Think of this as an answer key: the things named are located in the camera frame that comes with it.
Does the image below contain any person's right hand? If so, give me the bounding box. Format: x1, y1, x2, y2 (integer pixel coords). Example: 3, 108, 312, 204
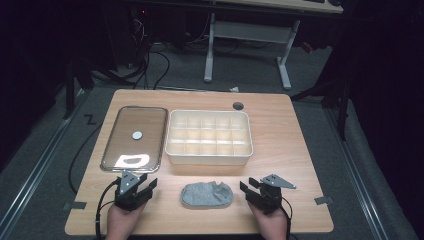
248, 201, 290, 240

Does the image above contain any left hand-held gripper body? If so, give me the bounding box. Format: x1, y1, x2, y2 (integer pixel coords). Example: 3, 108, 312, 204
114, 169, 154, 212

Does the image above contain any grey sock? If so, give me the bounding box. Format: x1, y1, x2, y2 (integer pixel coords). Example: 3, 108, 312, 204
180, 180, 234, 209

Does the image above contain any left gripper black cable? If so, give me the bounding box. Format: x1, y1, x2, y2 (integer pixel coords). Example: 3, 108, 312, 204
95, 178, 122, 240

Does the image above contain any person's left hand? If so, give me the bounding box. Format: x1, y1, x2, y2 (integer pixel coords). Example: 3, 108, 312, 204
105, 201, 148, 240

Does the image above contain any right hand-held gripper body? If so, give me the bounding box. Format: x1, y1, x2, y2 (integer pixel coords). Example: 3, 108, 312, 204
253, 173, 297, 215

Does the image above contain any white metal desk frame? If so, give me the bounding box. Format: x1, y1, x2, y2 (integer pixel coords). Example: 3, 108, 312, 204
203, 0, 344, 91

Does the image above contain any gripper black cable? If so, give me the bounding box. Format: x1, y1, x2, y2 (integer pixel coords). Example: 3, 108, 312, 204
95, 178, 122, 240
280, 196, 295, 240

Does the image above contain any black floor cable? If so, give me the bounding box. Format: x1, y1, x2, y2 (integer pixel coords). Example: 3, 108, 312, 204
67, 122, 104, 195

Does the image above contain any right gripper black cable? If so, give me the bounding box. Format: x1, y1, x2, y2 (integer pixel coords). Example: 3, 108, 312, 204
280, 196, 295, 240

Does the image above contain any metal floor rail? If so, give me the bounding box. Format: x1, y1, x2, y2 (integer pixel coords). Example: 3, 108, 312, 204
323, 106, 390, 240
0, 88, 88, 236

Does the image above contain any black metal stand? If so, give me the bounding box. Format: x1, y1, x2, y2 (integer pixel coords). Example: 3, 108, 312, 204
62, 58, 95, 120
290, 63, 355, 142

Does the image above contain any white compartment storage box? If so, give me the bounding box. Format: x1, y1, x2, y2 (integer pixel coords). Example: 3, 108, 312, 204
164, 109, 254, 167

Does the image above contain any bundle of black cables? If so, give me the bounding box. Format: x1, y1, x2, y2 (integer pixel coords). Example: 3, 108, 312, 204
128, 13, 172, 91

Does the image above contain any transparent plastic box lid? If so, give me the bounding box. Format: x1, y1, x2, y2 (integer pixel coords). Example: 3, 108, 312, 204
100, 105, 169, 174

